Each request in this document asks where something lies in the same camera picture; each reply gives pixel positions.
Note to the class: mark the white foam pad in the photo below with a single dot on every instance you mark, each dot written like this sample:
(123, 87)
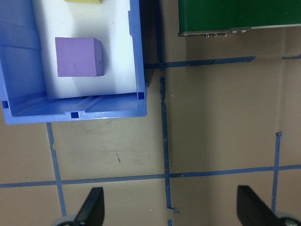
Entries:
(117, 58)

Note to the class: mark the yellow foam cube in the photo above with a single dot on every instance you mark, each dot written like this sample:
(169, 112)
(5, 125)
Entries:
(82, 1)

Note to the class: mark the green conveyor belt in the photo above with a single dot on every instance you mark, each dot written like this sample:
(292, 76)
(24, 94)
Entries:
(235, 14)

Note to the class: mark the purple foam cube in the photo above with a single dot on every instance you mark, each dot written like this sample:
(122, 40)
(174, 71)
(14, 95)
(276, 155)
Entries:
(75, 57)

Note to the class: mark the blue plastic storage bin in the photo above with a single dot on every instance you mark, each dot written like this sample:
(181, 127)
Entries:
(94, 110)

